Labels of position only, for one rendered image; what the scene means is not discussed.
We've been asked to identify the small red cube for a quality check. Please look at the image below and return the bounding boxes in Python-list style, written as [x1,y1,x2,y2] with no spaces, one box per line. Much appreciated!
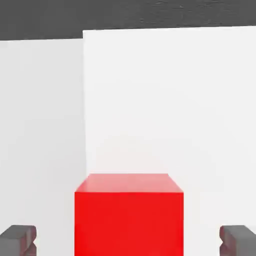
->
[74,173,185,256]

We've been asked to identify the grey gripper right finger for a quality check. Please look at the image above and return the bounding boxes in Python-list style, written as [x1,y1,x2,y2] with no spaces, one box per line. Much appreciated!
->
[219,224,256,256]

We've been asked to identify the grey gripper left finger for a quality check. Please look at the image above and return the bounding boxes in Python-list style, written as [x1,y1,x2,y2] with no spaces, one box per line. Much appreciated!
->
[0,224,38,256]

